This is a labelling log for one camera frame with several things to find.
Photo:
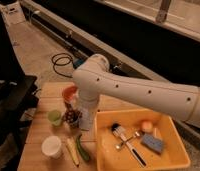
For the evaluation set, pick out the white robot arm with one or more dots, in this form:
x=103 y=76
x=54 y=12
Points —
x=179 y=101

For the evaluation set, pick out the red bowl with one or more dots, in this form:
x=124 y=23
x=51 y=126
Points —
x=69 y=94

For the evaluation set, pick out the blue electronic box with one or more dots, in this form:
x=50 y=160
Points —
x=77 y=63

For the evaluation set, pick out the patterned dark cup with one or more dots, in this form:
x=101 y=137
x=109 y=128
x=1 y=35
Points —
x=72 y=118

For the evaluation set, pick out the dish brush black white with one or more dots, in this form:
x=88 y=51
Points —
x=118 y=131

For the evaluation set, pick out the green cup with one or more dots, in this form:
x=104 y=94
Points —
x=54 y=117

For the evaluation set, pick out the yellow plastic tub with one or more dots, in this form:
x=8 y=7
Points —
x=173 y=156

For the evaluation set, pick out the orange apple fruit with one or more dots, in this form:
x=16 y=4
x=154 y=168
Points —
x=147 y=126

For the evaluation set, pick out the metal spoon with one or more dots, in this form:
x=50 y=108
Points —
x=135 y=135

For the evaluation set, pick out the blue sponge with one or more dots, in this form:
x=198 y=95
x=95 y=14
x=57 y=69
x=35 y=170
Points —
x=153 y=143

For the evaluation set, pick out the white cup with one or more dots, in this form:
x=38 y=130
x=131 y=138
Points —
x=52 y=147

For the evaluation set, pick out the black chair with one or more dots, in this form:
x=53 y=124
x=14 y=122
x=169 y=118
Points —
x=16 y=96

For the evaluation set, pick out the white box on floor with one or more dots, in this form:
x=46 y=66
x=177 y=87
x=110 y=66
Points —
x=13 y=13

